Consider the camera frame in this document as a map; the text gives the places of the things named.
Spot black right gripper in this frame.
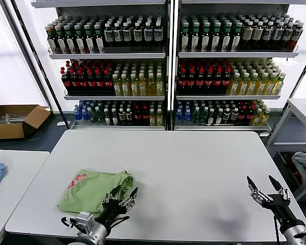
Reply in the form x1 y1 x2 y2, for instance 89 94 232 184
246 174 305 232

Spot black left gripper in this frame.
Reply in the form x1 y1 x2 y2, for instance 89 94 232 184
94 185 139 230

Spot light green t-shirt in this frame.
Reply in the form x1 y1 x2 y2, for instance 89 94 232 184
57 168 135 214

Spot small cola bottle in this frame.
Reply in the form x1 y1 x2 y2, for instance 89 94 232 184
141 106 150 126
133 106 142 126
246 106 256 125
238 106 247 125

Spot yellow tea bottle green label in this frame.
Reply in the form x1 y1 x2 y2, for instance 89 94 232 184
272 72 286 96
138 72 147 96
147 72 156 96
130 73 139 96
155 72 164 96
254 72 268 96
120 73 130 96
264 72 277 96
236 72 249 96
226 72 240 96
245 72 258 96
112 73 122 96

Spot cola bottle red cap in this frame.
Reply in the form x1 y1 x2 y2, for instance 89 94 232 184
78 69 88 94
103 69 113 94
86 69 96 94
60 66 71 94
212 68 222 94
203 68 214 94
95 69 105 94
221 67 232 94
69 68 80 94
177 68 187 94
186 68 196 94
195 68 205 94

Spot brown cardboard box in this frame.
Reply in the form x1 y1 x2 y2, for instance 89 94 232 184
0 104 51 140

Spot grey metal parts bundle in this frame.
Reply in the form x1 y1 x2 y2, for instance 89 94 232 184
0 113 23 126

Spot grey metal bottle shelf rack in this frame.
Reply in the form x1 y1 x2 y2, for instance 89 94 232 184
30 0 172 131
171 0 300 133

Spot dark bottle beige label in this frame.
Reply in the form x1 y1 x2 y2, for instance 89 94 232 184
280 22 294 51
241 21 253 51
261 21 273 51
289 22 303 51
271 21 284 51
251 21 263 51

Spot dark tea bottle green cap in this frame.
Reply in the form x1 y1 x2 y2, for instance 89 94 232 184
231 22 242 52
93 23 105 54
83 24 95 54
190 22 200 52
63 24 75 54
211 22 221 52
73 24 85 54
180 22 190 52
55 24 66 54
221 22 232 52
46 24 56 54
200 22 211 52

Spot dark drink bottle white cap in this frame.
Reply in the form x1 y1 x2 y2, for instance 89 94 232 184
143 21 153 48
153 21 163 48
122 22 133 48
133 21 143 48
103 22 114 48
113 22 123 48

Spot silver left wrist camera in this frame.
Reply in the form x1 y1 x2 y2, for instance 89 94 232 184
75 211 95 232

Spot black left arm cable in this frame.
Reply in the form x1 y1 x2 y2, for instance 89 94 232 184
60 216 77 228

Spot white metal frame table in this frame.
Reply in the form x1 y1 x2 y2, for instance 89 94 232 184
266 98 306 154

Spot black metal frame pole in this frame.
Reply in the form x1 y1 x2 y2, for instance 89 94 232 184
269 47 306 136
10 0 71 130

